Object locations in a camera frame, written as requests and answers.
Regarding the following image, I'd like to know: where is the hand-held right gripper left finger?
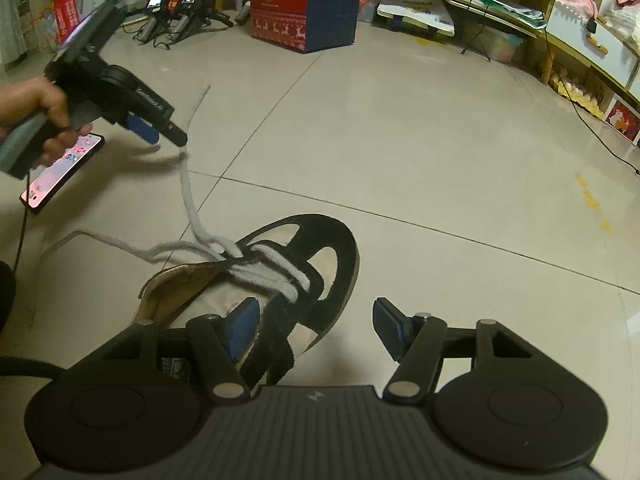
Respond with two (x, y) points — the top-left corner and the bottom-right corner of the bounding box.
(100, 297), (260, 403)

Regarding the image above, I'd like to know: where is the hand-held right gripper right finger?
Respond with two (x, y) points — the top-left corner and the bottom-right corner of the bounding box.
(372, 297), (538, 403)

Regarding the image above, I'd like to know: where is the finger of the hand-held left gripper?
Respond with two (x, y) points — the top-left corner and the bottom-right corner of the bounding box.
(127, 114), (160, 145)
(150, 110), (189, 148)

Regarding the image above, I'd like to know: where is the grey shoelace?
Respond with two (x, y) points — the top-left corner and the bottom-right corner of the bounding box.
(27, 85), (313, 328)

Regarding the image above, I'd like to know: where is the black and beige shoe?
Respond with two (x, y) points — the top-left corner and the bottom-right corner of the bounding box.
(137, 214), (361, 396)

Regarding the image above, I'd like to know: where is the person's left hand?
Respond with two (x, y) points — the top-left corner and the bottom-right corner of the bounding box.
(0, 77), (95, 167)

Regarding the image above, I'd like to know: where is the small red carton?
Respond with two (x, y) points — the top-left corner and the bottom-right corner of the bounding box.
(52, 0), (83, 46)

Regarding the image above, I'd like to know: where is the black smartphone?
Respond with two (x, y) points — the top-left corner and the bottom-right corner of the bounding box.
(20, 132), (107, 215)

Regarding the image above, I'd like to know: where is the red and blue gift box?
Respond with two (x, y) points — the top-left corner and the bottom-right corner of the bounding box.
(249, 0), (365, 54)

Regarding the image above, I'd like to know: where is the white flat package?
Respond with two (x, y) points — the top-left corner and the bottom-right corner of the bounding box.
(376, 0), (456, 37)

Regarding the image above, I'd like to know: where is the small black tripod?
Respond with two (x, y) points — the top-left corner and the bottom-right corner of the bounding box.
(460, 22), (493, 62)

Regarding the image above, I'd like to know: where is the egg tray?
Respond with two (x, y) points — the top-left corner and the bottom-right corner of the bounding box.
(550, 65), (608, 118)

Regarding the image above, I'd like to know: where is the clear plastic storage bin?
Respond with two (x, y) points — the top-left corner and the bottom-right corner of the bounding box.
(462, 22), (523, 63)

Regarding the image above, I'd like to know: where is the red picture card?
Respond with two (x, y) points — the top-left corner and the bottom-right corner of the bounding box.
(605, 100), (640, 143)

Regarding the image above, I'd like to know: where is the long yellow wooden shelf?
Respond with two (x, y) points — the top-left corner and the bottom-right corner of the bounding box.
(362, 0), (640, 146)

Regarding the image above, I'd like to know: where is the black floor cable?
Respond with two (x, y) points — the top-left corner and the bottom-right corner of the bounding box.
(542, 10), (640, 176)

